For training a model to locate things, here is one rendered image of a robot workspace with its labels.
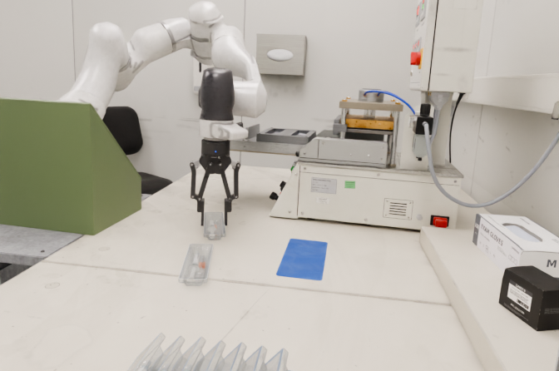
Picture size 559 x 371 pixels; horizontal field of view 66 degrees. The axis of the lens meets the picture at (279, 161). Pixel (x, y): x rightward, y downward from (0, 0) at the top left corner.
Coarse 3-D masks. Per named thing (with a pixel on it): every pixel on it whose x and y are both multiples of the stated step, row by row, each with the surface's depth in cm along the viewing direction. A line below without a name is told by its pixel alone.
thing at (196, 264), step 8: (192, 248) 99; (200, 248) 99; (208, 248) 99; (192, 256) 94; (200, 256) 94; (208, 256) 95; (184, 264) 90; (192, 264) 91; (200, 264) 91; (208, 264) 91; (184, 272) 86; (192, 272) 87; (200, 272) 87
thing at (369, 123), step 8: (368, 112) 135; (352, 120) 128; (360, 120) 127; (368, 120) 127; (376, 120) 127; (384, 120) 129; (392, 120) 130; (352, 128) 128; (360, 128) 128; (368, 128) 128; (376, 128) 127; (384, 128) 126; (392, 128) 126
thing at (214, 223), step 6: (210, 216) 122; (216, 216) 122; (222, 216) 123; (204, 222) 117; (210, 222) 117; (216, 222) 117; (222, 222) 118; (204, 228) 112; (210, 228) 113; (216, 228) 113; (222, 228) 113
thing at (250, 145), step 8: (248, 128) 137; (256, 128) 147; (248, 136) 138; (232, 144) 136; (240, 144) 135; (248, 144) 135; (256, 144) 134; (264, 144) 134; (272, 144) 133; (280, 144) 133; (288, 144) 132; (256, 152) 137; (264, 152) 136; (272, 152) 136; (280, 152) 133; (288, 152) 132
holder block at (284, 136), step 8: (272, 128) 151; (280, 128) 152; (256, 136) 135; (264, 136) 134; (272, 136) 134; (280, 136) 133; (288, 136) 133; (296, 136) 132; (304, 136) 132; (312, 136) 140; (296, 144) 133; (304, 144) 132
